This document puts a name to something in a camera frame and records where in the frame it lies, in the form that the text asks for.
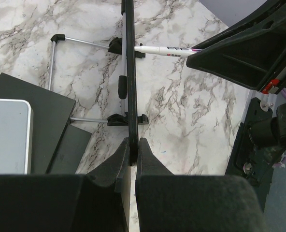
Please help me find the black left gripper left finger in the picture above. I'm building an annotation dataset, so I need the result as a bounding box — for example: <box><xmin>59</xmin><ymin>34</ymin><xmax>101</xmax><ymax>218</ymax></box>
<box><xmin>0</xmin><ymin>138</ymin><xmax>130</xmax><ymax>232</ymax></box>

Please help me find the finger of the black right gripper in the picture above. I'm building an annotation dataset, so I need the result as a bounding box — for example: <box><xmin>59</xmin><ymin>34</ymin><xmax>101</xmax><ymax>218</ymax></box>
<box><xmin>194</xmin><ymin>0</ymin><xmax>286</xmax><ymax>49</ymax></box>

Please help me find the black whiteboard stand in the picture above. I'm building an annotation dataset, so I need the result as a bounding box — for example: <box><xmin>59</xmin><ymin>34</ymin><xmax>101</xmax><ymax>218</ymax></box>
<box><xmin>47</xmin><ymin>34</ymin><xmax>149</xmax><ymax>127</ymax></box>

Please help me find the black framed whiteboard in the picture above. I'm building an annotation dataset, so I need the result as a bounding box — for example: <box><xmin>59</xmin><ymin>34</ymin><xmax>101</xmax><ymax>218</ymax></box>
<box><xmin>122</xmin><ymin>0</ymin><xmax>139</xmax><ymax>166</ymax></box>

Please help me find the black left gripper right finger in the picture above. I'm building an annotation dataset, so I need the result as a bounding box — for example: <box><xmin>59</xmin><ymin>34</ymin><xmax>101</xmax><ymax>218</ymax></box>
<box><xmin>135</xmin><ymin>138</ymin><xmax>265</xmax><ymax>232</ymax></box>

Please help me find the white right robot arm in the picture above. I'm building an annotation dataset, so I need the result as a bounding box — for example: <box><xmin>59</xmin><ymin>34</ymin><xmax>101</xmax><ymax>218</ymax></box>
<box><xmin>183</xmin><ymin>0</ymin><xmax>286</xmax><ymax>232</ymax></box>

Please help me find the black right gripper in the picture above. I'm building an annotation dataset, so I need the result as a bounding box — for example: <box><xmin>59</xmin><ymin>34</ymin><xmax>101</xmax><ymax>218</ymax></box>
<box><xmin>186</xmin><ymin>38</ymin><xmax>286</xmax><ymax>149</ymax></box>

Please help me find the white marker pen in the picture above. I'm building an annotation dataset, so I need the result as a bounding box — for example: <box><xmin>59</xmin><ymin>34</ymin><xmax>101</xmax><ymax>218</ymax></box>
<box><xmin>134</xmin><ymin>45</ymin><xmax>202</xmax><ymax>58</ymax></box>

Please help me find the white square box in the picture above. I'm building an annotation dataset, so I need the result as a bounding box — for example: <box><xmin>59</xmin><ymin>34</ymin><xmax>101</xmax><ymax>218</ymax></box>
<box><xmin>0</xmin><ymin>99</ymin><xmax>33</xmax><ymax>174</ymax></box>

